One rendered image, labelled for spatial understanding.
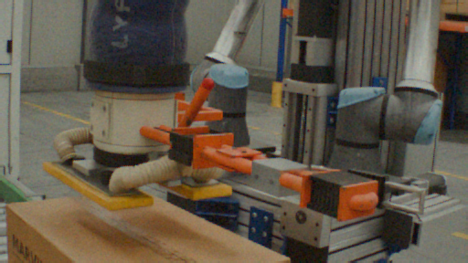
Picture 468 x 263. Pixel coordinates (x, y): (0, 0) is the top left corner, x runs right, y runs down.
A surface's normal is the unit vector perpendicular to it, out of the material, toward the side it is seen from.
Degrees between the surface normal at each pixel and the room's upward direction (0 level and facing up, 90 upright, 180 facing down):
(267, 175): 90
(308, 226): 90
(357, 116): 90
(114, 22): 74
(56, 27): 90
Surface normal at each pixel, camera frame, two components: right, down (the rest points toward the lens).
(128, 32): 0.01, -0.09
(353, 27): -0.74, 0.07
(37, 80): 0.67, 0.16
